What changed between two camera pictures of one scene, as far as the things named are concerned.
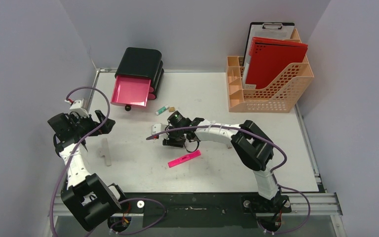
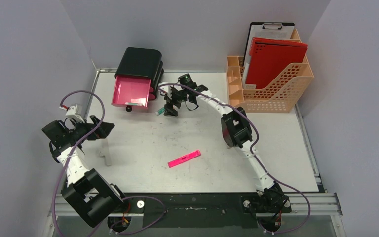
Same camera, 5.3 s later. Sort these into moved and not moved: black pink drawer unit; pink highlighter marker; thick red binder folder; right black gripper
Moved: right black gripper
Not moved: pink highlighter marker; thick red binder folder; black pink drawer unit
